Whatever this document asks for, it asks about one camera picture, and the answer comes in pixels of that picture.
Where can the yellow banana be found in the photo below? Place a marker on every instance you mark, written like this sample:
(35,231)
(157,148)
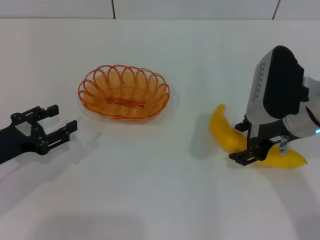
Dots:
(221,125)

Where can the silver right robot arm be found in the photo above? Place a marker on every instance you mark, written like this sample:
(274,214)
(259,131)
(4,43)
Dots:
(300,127)

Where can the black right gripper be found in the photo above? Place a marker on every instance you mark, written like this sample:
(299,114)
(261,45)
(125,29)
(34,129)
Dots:
(267,135)

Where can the silver black wrist camera box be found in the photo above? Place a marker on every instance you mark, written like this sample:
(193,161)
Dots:
(277,82)

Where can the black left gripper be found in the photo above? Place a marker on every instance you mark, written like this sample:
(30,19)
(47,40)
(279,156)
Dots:
(15,140)

